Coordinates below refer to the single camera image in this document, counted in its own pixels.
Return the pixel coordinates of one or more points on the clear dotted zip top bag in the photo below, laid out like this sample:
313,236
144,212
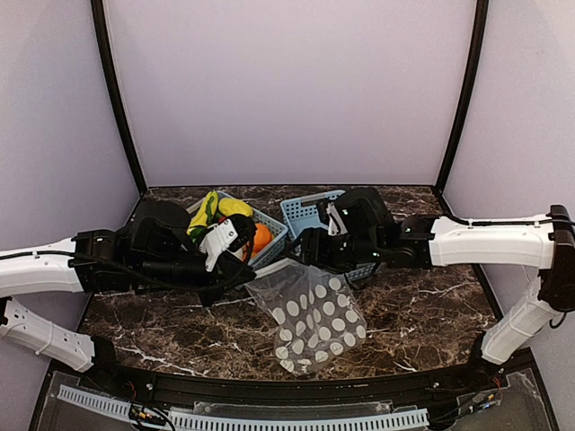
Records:
317,315

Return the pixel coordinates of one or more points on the yellow toy lemon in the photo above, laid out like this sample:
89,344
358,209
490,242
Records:
232,206

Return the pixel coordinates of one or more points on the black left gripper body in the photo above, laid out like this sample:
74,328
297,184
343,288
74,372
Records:
229,268

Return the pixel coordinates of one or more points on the orange toy fruit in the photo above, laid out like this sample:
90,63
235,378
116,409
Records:
262,238

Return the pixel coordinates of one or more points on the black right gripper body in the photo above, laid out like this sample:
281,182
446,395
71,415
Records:
310,247

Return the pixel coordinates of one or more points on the large blue perforated basket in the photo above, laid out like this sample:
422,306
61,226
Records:
301,212

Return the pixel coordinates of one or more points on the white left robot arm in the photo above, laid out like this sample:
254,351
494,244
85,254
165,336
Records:
157,249

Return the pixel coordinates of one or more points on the small blue perforated basket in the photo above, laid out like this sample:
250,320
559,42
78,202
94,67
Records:
279,232

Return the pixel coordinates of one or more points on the white slotted cable duct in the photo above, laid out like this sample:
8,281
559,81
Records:
227,417

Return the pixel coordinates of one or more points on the yellow green toy banana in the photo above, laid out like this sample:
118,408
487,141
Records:
205,214

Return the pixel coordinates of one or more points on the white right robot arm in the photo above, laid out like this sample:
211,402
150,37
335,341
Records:
357,228

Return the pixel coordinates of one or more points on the black front table rail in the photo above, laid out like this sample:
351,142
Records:
180,390

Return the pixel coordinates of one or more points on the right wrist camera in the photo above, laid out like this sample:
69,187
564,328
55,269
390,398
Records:
329,215

